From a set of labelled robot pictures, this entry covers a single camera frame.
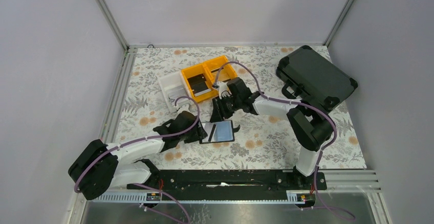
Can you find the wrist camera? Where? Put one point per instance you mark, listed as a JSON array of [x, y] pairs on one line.
[[183, 107], [222, 89]]

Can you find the orange bin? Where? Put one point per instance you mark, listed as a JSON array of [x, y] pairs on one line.
[[193, 71], [218, 62]]

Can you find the white plastic bin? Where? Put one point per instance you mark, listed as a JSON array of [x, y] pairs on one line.
[[171, 82]]

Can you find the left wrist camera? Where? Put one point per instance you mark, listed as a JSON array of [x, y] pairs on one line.
[[183, 107]]

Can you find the black hard case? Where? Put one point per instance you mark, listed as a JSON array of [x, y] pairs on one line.
[[308, 74]]

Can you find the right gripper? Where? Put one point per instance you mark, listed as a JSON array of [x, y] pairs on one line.
[[219, 111]]

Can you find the white slotted cable duct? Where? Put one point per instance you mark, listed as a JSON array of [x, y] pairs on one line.
[[214, 196]]

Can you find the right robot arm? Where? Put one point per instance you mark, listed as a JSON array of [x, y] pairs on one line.
[[311, 126]]

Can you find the black leather card holder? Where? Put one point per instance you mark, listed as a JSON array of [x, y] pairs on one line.
[[225, 131]]

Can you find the floral table mat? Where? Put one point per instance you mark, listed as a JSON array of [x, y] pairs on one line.
[[263, 142]]

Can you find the right orange bin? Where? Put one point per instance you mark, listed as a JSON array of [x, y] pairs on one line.
[[218, 62]]

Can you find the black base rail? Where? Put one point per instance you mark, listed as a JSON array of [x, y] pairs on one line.
[[271, 179]]

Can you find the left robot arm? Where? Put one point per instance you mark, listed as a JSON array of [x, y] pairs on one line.
[[104, 166]]

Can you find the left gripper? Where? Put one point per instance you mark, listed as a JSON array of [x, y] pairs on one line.
[[199, 134]]

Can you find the left orange bin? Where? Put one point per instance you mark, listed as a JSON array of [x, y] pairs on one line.
[[193, 71]]

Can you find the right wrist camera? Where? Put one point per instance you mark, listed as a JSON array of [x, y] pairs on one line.
[[222, 89]]

